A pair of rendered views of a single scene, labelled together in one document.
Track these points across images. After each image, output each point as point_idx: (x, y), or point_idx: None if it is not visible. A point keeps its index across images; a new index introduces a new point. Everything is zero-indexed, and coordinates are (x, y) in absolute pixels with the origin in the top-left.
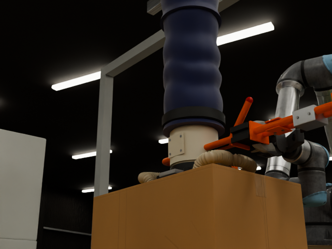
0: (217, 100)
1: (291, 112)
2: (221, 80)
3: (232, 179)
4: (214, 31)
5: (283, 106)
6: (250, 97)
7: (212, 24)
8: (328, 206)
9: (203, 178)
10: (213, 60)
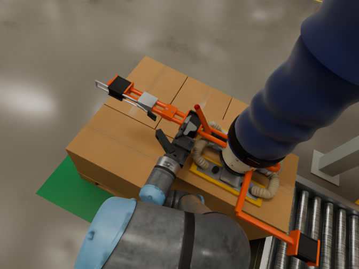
0: (237, 119)
1: (189, 211)
2: (252, 115)
3: None
4: (290, 62)
5: (203, 208)
6: (195, 104)
7: (293, 50)
8: None
9: None
10: (263, 91)
